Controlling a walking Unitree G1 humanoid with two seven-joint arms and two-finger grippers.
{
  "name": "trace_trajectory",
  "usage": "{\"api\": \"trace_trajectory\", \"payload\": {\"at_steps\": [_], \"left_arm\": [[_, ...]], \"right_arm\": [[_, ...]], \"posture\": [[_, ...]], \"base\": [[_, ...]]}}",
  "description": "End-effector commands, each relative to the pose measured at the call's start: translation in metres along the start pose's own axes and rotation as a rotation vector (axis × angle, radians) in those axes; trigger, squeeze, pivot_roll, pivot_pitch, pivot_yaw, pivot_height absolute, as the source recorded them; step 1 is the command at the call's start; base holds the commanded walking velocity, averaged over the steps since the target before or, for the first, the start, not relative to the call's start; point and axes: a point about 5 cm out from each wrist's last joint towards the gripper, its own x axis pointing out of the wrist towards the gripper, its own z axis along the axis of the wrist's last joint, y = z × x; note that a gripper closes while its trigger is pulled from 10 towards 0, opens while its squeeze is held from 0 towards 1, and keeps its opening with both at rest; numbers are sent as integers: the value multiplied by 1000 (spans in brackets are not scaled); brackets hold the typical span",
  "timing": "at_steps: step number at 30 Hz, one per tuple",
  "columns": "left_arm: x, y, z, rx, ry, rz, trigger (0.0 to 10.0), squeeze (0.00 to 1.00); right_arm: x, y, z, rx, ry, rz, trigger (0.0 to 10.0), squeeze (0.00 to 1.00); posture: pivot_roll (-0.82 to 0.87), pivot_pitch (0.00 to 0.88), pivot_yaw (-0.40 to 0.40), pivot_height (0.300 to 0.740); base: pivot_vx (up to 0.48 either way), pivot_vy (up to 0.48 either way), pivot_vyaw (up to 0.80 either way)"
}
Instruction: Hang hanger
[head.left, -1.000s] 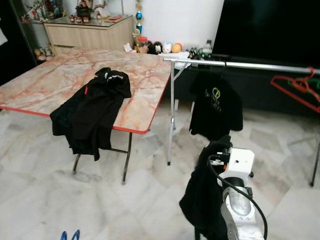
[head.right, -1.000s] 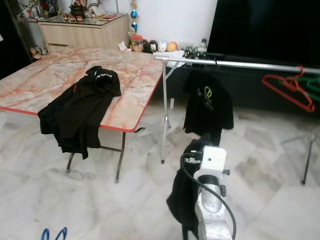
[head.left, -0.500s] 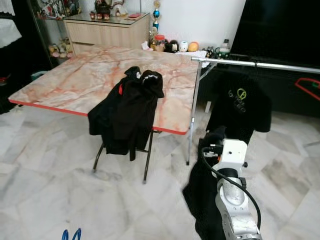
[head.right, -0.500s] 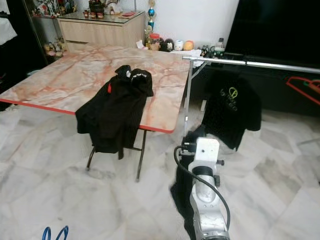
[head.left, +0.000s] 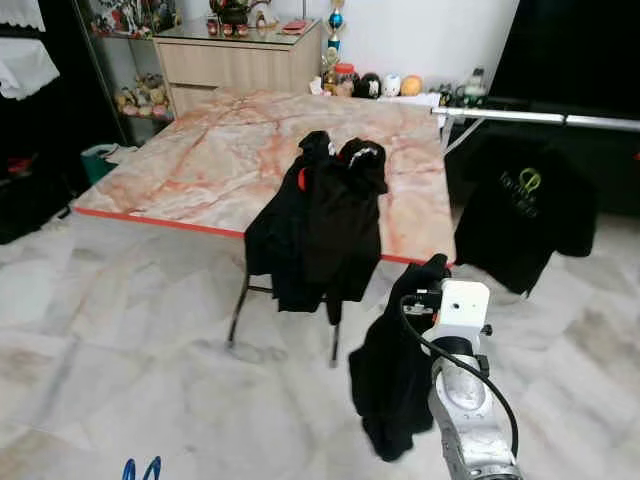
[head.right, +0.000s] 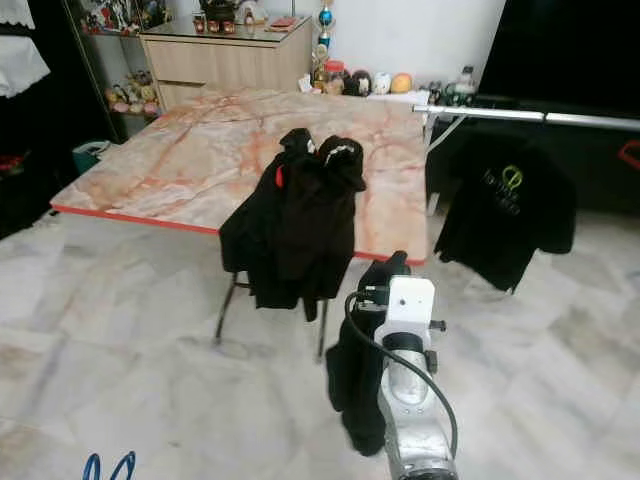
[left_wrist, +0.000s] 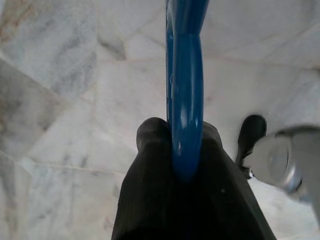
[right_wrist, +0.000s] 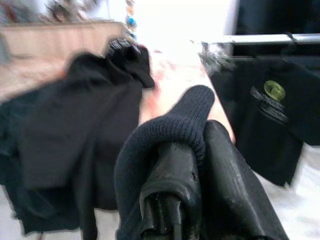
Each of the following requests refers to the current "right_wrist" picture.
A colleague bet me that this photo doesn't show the gold blue trophy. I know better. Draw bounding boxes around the gold blue trophy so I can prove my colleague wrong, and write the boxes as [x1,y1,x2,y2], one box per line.
[124,0,140,41]

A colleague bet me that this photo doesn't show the black flat television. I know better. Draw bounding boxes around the black flat television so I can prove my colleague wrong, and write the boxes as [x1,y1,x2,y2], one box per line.
[234,0,320,36]

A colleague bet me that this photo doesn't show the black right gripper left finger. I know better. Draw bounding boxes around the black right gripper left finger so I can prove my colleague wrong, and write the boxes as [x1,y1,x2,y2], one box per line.
[113,84,216,240]

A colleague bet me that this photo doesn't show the silver metal clothes rack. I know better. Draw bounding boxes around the silver metal clothes rack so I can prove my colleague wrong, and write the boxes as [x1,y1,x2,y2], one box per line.
[192,33,320,46]

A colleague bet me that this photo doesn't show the black shirt with white print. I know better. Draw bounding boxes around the black shirt with white print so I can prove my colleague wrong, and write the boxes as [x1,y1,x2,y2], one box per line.
[0,37,156,240]

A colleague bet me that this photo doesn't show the black television console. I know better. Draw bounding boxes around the black television console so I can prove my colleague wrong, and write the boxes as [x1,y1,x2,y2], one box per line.
[231,42,320,66]

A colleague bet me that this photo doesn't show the light wooden sideboard cabinet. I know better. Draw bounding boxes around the light wooden sideboard cabinet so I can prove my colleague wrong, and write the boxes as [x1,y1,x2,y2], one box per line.
[0,21,128,61]

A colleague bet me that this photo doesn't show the black shirt with small logo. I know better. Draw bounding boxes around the black shirt with small logo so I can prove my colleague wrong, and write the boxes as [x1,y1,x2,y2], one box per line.
[209,56,320,187]

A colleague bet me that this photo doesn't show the black wire hanger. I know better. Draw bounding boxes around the black wire hanger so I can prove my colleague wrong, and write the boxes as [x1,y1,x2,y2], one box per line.
[284,32,301,46]

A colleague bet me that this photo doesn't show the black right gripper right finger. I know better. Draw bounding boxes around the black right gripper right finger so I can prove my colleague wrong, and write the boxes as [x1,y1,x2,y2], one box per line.
[199,119,290,240]

